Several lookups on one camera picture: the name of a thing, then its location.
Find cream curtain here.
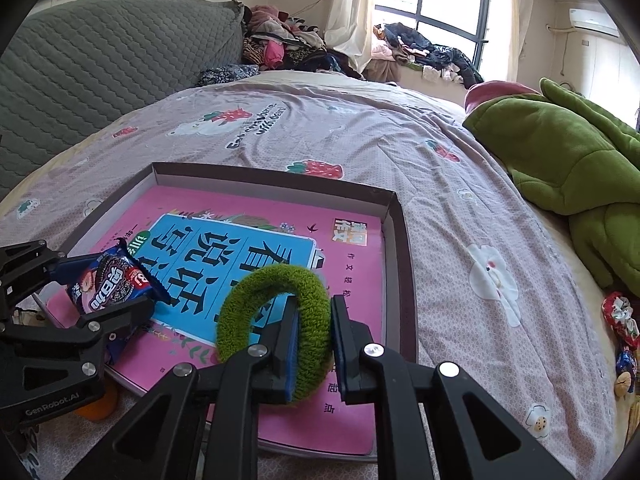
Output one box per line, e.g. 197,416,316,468
505,0,538,86
325,0,378,73

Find cream dotted scrunchie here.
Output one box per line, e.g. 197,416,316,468
9,308,48,329

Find pink book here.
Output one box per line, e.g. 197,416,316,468
47,184,386,456

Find blue cookie packet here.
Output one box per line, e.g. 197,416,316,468
66,241,172,367

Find strawberry printed pink bedsheet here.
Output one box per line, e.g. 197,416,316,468
0,70,631,480

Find shallow grey cardboard box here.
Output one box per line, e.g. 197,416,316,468
30,161,418,463

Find orange mandarin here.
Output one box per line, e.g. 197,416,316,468
75,385,119,422

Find dark clothes on windowsill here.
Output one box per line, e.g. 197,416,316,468
372,22,485,90

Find white air conditioner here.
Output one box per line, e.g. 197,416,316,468
567,7,621,38

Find pink pillow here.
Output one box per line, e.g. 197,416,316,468
464,81,541,113

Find green fleece blanket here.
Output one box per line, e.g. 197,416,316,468
462,78,640,301

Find green fuzzy scrunchie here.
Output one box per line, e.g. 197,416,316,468
216,266,333,403

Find dark floral cloth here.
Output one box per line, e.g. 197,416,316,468
197,63,261,87

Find pile of mixed clothes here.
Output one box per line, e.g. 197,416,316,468
242,4,361,78

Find red white candy wrapper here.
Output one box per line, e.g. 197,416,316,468
602,292,640,351

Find grey quilted headboard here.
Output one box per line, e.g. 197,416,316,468
0,0,246,201

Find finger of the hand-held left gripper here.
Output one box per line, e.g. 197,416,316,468
0,241,76,321
0,296,156,356

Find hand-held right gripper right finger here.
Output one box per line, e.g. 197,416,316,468
330,295,576,480

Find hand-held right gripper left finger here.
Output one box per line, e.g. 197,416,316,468
65,297,301,480

